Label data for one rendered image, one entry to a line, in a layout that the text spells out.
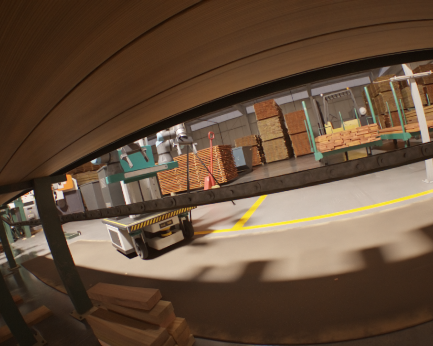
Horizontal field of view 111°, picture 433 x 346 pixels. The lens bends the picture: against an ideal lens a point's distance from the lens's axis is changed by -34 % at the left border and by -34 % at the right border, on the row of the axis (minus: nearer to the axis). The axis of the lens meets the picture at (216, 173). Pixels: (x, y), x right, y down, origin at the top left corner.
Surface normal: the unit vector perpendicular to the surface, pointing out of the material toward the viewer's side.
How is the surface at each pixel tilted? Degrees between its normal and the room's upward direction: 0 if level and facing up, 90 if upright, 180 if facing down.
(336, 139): 90
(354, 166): 90
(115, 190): 90
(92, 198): 94
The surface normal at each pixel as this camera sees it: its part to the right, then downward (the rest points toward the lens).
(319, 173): -0.39, 0.14
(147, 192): 0.66, -0.13
